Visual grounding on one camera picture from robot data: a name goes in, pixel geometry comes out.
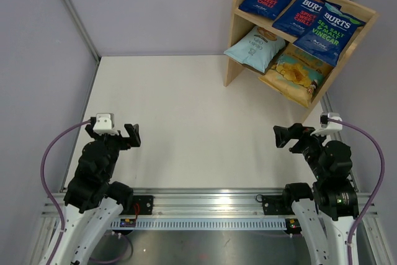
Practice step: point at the white slotted cable duct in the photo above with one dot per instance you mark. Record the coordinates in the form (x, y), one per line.
(200, 224)

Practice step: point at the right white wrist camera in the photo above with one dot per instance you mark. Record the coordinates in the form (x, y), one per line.
(330, 123)

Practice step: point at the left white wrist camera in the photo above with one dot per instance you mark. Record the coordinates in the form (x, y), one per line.
(103, 123)

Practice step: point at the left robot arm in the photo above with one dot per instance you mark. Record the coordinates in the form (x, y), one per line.
(91, 201)

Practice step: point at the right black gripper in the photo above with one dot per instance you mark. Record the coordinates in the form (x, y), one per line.
(283, 135)

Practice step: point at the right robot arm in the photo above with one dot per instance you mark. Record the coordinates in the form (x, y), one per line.
(326, 210)

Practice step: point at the left black base bracket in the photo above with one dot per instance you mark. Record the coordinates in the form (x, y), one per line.
(141, 204)

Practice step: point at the blue sea salt vinegar bag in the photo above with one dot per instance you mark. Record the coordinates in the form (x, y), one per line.
(328, 35)

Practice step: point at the aluminium mounting rail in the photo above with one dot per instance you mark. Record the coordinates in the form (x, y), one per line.
(206, 203)

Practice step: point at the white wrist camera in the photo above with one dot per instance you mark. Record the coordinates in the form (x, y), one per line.
(103, 123)
(330, 123)

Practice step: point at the right black base bracket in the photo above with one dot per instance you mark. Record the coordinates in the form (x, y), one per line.
(273, 205)

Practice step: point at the tan salt vinegar chips bag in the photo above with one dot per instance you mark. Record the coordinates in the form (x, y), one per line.
(297, 75)

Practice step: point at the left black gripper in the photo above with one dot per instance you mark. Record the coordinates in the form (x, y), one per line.
(133, 141)

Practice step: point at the black base bracket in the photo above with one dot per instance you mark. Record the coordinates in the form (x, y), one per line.
(273, 205)
(141, 204)

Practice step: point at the light blue cassava chips bag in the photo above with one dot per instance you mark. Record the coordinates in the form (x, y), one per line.
(256, 49)

